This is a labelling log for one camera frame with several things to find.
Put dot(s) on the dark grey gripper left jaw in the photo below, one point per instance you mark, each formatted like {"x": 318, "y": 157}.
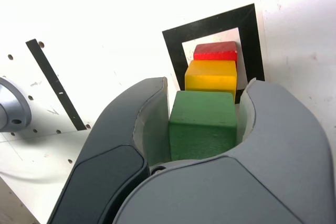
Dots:
{"x": 105, "y": 161}

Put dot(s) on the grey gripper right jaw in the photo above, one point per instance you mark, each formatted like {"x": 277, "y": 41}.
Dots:
{"x": 262, "y": 169}

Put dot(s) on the green cube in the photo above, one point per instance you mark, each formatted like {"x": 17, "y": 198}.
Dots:
{"x": 202, "y": 124}

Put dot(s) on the yellow cube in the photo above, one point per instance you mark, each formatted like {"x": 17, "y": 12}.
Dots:
{"x": 210, "y": 77}

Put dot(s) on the red cube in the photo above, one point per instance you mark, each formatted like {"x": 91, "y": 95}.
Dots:
{"x": 215, "y": 51}

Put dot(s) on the black tape square outline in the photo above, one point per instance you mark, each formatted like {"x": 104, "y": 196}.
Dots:
{"x": 250, "y": 40}

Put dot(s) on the black tape strip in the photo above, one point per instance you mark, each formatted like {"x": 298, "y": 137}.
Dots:
{"x": 55, "y": 85}

